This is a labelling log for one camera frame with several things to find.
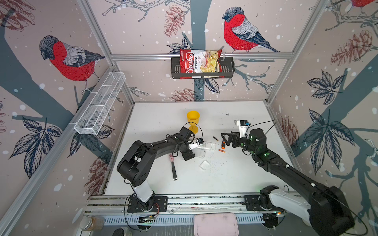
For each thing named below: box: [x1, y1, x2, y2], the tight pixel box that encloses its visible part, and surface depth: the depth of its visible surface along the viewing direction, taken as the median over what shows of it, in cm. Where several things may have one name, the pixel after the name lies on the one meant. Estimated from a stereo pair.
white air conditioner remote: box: [196, 141, 217, 151], surface depth 96 cm
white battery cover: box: [199, 159, 210, 171], surface depth 89 cm
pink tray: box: [193, 212, 240, 236], surface depth 67 cm
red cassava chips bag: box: [179, 49, 225, 80], surface depth 89 cm
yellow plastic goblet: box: [186, 110, 201, 134], surface depth 96 cm
